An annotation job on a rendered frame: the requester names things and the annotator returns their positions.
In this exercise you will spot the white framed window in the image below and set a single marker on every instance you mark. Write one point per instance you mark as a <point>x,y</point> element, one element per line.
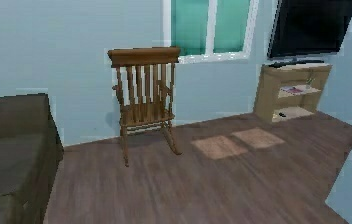
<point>210,30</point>

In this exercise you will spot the small black remote control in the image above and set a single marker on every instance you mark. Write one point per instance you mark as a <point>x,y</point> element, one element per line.
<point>282,115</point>

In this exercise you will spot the small green plant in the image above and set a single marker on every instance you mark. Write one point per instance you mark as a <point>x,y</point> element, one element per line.
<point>309,82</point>

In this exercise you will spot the tan wooden shelf unit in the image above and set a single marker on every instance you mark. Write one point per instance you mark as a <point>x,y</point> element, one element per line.
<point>270,96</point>

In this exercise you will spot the dark olive sofa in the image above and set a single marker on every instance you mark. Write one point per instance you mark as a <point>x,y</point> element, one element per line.
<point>14,156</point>

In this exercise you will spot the brown wooden rocking chair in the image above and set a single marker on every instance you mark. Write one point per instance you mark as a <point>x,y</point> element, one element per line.
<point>144,113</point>

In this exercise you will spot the pink book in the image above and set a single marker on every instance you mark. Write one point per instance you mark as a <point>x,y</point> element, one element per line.
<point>292,89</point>

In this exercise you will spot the black television set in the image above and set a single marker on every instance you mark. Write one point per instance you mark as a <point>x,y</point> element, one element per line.
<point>310,26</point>

